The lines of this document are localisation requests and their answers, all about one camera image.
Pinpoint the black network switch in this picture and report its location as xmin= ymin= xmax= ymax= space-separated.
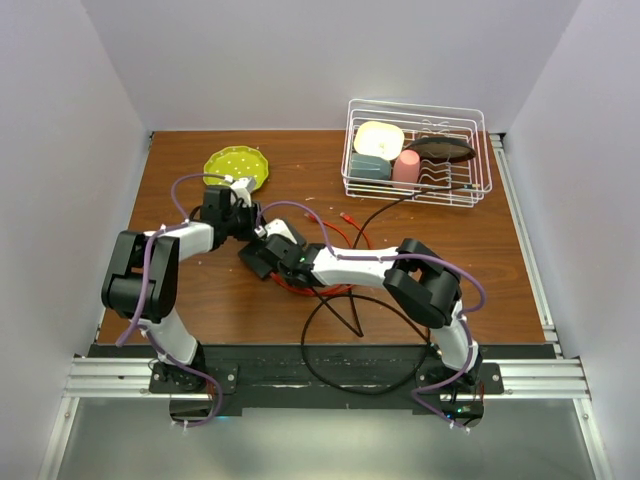
xmin=238 ymin=241 xmax=280 ymax=280

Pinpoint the black cable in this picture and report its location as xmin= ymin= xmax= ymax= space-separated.
xmin=299 ymin=183 xmax=481 ymax=396

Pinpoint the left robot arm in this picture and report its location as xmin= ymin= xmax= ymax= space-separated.
xmin=101 ymin=177 xmax=259 ymax=392

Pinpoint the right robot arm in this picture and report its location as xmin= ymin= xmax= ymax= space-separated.
xmin=257 ymin=234 xmax=487 ymax=393

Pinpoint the yellow-green plate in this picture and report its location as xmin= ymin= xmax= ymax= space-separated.
xmin=203 ymin=146 xmax=269 ymax=190

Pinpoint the grey-green cup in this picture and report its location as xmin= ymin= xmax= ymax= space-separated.
xmin=348 ymin=152 xmax=392 ymax=181

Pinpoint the pink cup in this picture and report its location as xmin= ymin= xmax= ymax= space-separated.
xmin=392 ymin=149 xmax=421 ymax=188

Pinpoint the cream square bowl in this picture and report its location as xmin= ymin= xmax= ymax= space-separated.
xmin=353 ymin=121 xmax=404 ymax=161

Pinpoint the dark brown plate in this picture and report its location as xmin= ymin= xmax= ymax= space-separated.
xmin=406 ymin=136 xmax=477 ymax=164

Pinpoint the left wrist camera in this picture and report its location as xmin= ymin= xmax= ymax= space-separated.
xmin=230 ymin=176 xmax=257 ymax=201

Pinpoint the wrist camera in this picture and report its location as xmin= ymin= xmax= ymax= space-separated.
xmin=254 ymin=219 xmax=307 ymax=246
xmin=230 ymin=176 xmax=257 ymax=201

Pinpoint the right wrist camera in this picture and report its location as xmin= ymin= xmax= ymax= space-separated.
xmin=254 ymin=219 xmax=307 ymax=246

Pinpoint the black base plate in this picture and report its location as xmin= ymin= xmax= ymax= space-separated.
xmin=89 ymin=343 xmax=556 ymax=419

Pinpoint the white wire dish rack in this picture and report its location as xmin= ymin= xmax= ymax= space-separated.
xmin=341 ymin=99 xmax=493 ymax=208

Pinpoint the aluminium frame rail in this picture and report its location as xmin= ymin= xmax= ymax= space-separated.
xmin=37 ymin=132 xmax=614 ymax=480

